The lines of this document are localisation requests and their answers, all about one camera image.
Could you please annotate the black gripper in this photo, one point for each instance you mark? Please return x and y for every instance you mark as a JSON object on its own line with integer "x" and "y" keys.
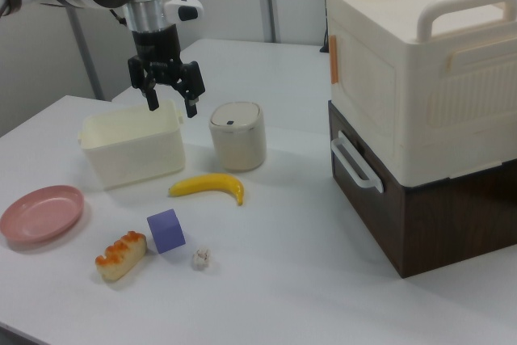
{"x": 157, "y": 48}

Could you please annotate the bread with orange glaze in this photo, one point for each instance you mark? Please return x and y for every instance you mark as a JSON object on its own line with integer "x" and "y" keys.
{"x": 123, "y": 258}

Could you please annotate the pink plate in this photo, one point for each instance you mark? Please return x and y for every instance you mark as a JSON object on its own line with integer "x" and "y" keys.
{"x": 38, "y": 215}

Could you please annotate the cream open plastic bin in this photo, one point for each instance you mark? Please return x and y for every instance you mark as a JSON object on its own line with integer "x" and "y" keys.
{"x": 133, "y": 151}

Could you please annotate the small beige lidded trash can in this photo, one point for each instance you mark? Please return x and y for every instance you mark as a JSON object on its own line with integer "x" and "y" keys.
{"x": 238, "y": 139}

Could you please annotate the yellow banana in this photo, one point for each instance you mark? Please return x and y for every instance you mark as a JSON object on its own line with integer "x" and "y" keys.
{"x": 210, "y": 184}

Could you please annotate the purple cube block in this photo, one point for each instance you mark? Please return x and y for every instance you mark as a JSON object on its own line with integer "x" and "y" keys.
{"x": 165, "y": 234}

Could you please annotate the crumpled white paper ball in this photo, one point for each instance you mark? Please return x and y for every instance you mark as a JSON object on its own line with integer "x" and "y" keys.
{"x": 202, "y": 258}

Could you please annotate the orange latch strip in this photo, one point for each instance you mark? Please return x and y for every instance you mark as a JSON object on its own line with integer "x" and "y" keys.
{"x": 333, "y": 60}

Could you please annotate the white toaster oven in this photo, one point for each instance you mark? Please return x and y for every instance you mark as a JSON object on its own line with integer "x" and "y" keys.
{"x": 448, "y": 224}

